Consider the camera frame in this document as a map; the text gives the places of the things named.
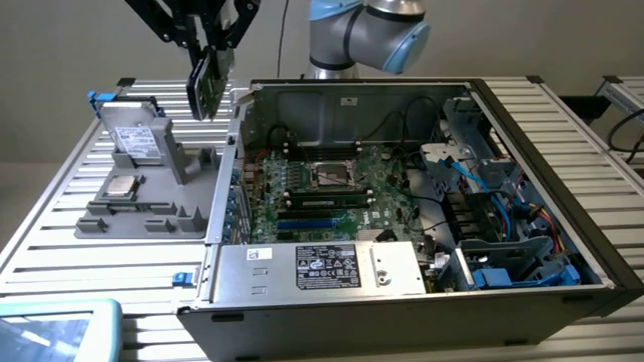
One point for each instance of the silver power supply unit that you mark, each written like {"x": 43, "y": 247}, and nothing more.
{"x": 282, "y": 275}

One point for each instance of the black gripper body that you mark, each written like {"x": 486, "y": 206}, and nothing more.
{"x": 214, "y": 7}

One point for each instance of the silver chipset heat sink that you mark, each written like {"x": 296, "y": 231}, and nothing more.
{"x": 378, "y": 236}

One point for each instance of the black expansion slot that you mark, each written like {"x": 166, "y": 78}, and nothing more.
{"x": 307, "y": 214}

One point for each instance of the blue disk bracket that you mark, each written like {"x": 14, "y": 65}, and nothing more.
{"x": 95, "y": 99}

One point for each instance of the silver hard disk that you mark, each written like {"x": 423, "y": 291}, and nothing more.
{"x": 134, "y": 135}

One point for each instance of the neighbouring metal slat table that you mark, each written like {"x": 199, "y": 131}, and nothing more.
{"x": 622, "y": 94}

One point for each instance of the metal disk bay cage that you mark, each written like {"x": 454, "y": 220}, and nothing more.
{"x": 468, "y": 151}

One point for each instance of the open black PC case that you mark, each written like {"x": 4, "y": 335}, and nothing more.
{"x": 383, "y": 328}

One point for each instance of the green motherboard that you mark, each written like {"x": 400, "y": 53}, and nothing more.
{"x": 392, "y": 211}

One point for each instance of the black installed RAM stick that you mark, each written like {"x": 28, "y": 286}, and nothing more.
{"x": 327, "y": 201}

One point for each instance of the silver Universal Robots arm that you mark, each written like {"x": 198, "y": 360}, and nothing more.
{"x": 352, "y": 34}

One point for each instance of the green RAM stick on rack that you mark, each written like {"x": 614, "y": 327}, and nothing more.
{"x": 128, "y": 206}

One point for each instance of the metal CPU socket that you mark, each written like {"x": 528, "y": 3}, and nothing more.
{"x": 334, "y": 174}

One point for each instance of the light blue tray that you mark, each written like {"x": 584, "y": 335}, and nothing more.
{"x": 55, "y": 332}

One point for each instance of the blue plastic case clip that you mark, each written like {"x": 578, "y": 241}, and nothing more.
{"x": 182, "y": 279}

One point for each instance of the grey parts rack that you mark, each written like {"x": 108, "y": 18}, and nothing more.
{"x": 166, "y": 222}

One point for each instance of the green circuit card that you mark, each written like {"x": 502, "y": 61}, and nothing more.
{"x": 206, "y": 94}

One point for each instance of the black RAM slot bank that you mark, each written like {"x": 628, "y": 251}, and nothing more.
{"x": 327, "y": 151}

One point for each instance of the silver CPU chip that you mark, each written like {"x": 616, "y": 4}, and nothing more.
{"x": 123, "y": 185}

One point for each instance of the blue expansion slot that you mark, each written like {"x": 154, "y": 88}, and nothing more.
{"x": 307, "y": 224}

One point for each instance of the blue plastic bay tab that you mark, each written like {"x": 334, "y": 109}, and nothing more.
{"x": 571, "y": 277}

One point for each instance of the blue plastic drive latch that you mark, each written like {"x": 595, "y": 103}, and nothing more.
{"x": 491, "y": 279}

